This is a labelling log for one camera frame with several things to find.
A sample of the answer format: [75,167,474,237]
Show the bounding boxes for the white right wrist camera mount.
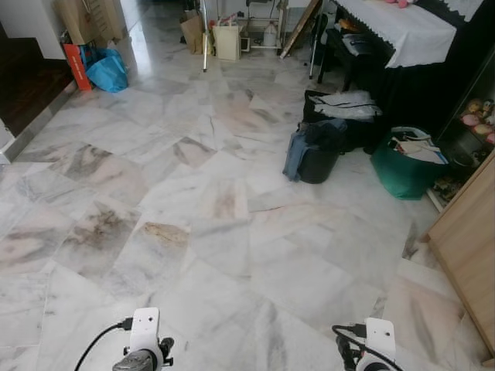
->
[365,318,397,365]

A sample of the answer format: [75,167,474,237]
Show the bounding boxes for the black open suitcase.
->
[302,90,387,155]

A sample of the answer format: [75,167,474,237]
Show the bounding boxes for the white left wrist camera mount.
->
[130,308,161,353]

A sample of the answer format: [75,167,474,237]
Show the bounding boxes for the beige paper bag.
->
[213,25,241,62]

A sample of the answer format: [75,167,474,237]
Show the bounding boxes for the black bench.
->
[309,12,395,94]

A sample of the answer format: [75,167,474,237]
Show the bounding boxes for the white plastic jug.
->
[263,22,279,49]

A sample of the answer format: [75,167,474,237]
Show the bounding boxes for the dark display shelf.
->
[427,46,495,211]

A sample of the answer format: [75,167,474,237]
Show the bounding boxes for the brown cardboard sheets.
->
[54,0,128,46]

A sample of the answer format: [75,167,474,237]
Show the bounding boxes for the black piano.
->
[331,0,495,155]

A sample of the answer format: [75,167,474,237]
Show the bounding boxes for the blue-grey jeans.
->
[283,124,312,183]

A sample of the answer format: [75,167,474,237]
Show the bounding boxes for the green fabric bag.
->
[370,126,451,201]

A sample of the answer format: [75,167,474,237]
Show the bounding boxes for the orange-red flat box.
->
[63,43,92,92]

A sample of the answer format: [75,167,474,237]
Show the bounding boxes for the leaning wooden board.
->
[278,0,323,60]

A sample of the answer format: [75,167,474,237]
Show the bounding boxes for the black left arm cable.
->
[74,318,135,371]

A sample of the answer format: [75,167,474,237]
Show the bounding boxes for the blue plastic bag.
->
[84,48,129,94]

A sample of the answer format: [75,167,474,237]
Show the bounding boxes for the white crumpled cloth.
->
[312,90,383,121]

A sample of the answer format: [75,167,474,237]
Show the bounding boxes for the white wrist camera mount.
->
[365,318,397,365]
[130,308,161,353]

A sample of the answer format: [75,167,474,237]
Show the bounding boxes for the brown paper bag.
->
[180,14,205,55]

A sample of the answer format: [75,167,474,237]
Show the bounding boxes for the thin metal pole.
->
[200,0,210,73]

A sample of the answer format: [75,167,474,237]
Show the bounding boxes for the black round bin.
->
[298,120,349,185]

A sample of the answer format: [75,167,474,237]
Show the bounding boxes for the light wooden cabinet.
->
[424,151,495,358]

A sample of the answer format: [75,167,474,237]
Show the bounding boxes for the white lace tablecloth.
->
[334,0,459,69]

